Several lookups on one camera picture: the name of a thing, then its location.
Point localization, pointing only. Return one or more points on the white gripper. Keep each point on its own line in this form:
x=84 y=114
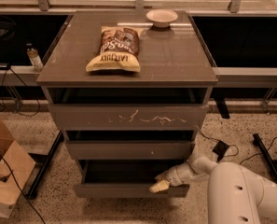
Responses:
x=176 y=178

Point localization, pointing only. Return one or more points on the grey bottom drawer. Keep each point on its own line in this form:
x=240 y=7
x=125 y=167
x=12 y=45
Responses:
x=124 y=179

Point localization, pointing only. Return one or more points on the grey drawer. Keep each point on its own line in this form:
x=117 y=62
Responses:
x=128 y=117
x=124 y=179
x=105 y=150

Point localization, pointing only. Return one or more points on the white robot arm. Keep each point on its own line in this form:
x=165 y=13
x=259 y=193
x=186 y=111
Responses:
x=235 y=195

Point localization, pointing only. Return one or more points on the grey middle drawer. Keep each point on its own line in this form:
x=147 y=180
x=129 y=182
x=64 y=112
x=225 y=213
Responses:
x=105 y=150

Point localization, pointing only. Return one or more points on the grey drawer cabinet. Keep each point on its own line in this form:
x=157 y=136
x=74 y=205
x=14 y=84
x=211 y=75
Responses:
x=175 y=70

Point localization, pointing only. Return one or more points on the grey top drawer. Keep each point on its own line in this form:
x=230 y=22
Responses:
x=128 y=117

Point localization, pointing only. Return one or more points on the black power adapter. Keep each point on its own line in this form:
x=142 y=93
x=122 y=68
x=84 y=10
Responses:
x=220 y=149

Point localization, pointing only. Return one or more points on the black floor stand right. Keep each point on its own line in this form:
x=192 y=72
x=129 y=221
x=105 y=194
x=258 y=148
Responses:
x=272 y=164

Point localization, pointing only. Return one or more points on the black floor stand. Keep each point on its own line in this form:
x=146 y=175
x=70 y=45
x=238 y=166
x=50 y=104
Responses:
x=42 y=162
x=272 y=164

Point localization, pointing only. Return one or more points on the black floor stand left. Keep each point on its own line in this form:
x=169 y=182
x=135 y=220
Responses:
x=42 y=162

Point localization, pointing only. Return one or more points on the yellow brown chips bag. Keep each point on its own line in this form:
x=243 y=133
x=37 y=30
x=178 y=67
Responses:
x=118 y=50

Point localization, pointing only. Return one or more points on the cardboard box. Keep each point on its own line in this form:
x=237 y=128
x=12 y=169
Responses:
x=16 y=166

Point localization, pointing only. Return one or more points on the white ceramic bowl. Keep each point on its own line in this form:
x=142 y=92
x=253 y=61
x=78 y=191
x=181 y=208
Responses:
x=161 y=18

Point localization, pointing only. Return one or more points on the small clear bottle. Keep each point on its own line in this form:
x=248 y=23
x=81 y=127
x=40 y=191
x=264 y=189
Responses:
x=34 y=57

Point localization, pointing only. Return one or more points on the black device on ledge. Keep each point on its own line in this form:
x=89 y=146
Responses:
x=4 y=66

